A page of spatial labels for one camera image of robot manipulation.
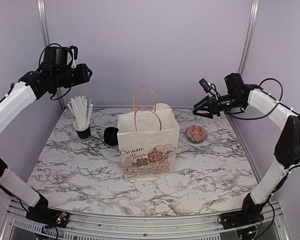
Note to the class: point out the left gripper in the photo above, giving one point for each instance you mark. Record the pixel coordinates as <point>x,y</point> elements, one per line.
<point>83,77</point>

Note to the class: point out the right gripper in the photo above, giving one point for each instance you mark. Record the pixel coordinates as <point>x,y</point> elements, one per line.
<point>211,108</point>

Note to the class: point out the paper takeout bag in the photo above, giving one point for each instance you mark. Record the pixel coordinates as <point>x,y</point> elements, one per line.
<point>148,142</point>

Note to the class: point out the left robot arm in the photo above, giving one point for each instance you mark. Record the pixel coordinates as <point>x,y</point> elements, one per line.
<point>57,69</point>

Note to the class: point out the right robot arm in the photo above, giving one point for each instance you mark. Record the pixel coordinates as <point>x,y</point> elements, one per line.
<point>250,103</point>

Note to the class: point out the red patterned small bowl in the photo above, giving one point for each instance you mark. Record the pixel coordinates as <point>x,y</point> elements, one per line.
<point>196,134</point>

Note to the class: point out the black cup with straws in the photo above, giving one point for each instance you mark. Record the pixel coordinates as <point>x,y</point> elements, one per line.
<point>81,108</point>

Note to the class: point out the stack of white paper cups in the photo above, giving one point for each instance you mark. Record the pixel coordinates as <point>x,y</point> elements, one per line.
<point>161,106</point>

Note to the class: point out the stack of black lids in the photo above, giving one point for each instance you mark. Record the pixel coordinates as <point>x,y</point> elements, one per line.
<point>110,136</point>

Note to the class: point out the right aluminium frame post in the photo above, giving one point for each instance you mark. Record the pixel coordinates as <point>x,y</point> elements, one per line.
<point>249,36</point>

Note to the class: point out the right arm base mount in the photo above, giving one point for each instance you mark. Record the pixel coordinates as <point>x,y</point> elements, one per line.
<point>250,213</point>

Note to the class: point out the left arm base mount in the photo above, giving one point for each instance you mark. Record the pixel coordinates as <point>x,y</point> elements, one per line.
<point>43,214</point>

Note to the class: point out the aluminium front rail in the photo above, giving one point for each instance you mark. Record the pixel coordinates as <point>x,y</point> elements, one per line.
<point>87,226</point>

